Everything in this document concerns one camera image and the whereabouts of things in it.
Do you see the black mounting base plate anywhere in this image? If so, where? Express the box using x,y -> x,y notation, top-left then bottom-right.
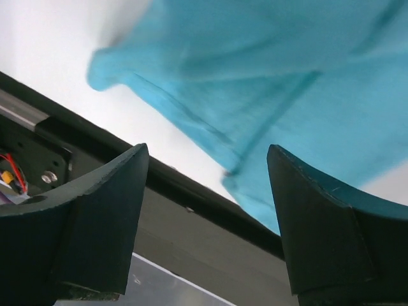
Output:
1,75 -> 298,305

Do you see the light blue t shirt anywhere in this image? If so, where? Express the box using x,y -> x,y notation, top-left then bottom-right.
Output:
87,1 -> 407,233

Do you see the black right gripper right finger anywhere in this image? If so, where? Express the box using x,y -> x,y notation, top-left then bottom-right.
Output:
267,145 -> 407,295

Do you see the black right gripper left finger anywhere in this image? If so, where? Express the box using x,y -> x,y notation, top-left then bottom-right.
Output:
1,144 -> 149,295

